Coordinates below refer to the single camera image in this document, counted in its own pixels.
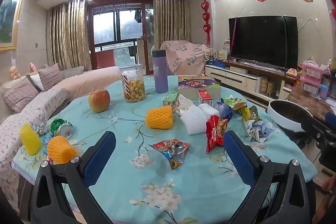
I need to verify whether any yellow green snack packet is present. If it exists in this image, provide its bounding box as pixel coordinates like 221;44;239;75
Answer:
238;105;261;122

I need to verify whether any person's right hand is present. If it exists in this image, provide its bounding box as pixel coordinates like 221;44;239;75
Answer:
322;175;336;194

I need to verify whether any orange foam fruit net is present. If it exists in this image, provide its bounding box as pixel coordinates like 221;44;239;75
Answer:
145;105;174;130
47;135;78;165

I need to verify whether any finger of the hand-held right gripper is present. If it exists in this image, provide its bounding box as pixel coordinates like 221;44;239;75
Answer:
301;115;336;141
325;112;336;128

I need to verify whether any crumpled white blue wrapper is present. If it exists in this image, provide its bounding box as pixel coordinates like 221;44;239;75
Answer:
243;119;275;143

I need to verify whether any brown marble table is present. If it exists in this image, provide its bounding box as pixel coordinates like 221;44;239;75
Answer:
285;85;336;125

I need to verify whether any balcony sliding glass door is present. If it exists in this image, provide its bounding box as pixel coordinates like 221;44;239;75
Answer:
88;0;154;75

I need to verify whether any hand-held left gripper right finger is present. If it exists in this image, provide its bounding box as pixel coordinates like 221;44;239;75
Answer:
223;130;317;224

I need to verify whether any golden patterned curtain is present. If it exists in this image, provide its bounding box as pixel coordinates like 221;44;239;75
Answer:
47;0;92;71
153;0;191;49

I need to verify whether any black bin with white rim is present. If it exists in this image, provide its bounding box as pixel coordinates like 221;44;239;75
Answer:
267;99;315;151

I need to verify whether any blue plastic wrapper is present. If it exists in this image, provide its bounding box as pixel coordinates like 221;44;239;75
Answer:
213;101;234;121

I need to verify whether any floral covered sofa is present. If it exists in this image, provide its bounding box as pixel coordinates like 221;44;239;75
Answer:
0;65;121;214

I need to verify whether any colourful foil snack wrapper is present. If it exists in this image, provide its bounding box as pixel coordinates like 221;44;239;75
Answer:
149;139;190;170

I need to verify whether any colourful cardboard box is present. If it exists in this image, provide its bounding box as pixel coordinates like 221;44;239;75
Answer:
178;76;222;101

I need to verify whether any purple thermos bottle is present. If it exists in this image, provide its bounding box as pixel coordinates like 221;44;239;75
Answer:
152;50;169;93

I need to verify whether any red milk carton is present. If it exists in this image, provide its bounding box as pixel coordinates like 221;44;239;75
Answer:
198;90;213;106

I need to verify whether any glass jar of snacks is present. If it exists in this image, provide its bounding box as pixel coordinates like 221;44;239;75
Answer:
119;64;146;103

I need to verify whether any gold framed painting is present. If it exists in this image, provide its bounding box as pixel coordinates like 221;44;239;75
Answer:
0;0;25;51

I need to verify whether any pink lidded storage box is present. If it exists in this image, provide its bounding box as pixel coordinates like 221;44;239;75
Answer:
300;76;322;94
302;61;324;79

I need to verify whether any red yellow apple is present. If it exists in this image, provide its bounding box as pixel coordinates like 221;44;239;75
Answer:
88;89;111;113

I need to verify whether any yellow foam fruit net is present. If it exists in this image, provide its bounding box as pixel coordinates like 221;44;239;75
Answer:
20;123;42;156

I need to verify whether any white television cabinet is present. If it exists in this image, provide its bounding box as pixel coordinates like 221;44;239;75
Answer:
205;60;297;101

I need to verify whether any silver candy wrapper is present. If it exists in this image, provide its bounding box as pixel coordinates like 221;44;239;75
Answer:
33;119;49;136

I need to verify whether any person's right forearm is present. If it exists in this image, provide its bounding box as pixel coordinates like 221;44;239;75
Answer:
312;191;336;224

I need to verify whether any crushed green can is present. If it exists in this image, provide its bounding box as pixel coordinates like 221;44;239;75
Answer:
50;118;73;139

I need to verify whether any black flat television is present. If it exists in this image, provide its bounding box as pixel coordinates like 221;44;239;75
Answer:
228;15;299;71

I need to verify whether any small blue case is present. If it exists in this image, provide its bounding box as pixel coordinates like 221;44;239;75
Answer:
319;84;330;100

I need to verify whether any toy ferris wheel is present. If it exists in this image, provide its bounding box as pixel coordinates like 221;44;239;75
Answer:
204;49;218;65

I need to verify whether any white foam fruit net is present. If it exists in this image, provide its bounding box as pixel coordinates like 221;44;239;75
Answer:
181;105;208;134
199;103;219;119

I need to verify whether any striped pink pillow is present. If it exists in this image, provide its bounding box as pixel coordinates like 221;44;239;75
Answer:
38;63;63;91
3;77;40;113

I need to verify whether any crumpled white tissue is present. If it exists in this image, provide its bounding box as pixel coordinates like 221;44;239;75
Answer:
173;94;195;116

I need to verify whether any pink heart print cloth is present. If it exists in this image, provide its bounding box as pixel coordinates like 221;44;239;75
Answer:
159;40;210;76

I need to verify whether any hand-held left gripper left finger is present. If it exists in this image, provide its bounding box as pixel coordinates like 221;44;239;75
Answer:
28;131;117;224

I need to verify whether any red snack packet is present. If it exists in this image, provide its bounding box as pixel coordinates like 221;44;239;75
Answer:
205;115;228;154

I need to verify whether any green milk carton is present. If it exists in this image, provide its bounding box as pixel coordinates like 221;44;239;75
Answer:
163;91;179;111

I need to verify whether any small plush toy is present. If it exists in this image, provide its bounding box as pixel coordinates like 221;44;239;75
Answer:
10;66;21;80

